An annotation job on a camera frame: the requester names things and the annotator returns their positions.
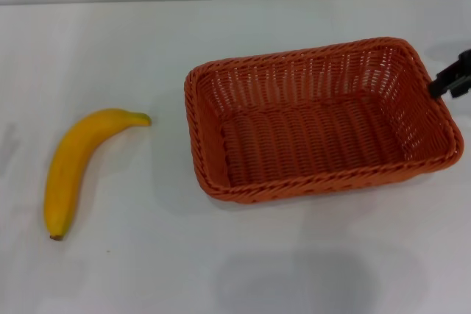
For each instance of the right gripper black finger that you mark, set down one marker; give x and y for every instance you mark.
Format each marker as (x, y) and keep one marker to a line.
(447, 84)

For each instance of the orange woven rectangular basket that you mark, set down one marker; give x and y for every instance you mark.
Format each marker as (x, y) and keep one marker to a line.
(312, 137)

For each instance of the yellow banana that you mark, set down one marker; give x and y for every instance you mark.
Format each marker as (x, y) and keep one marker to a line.
(70, 152)

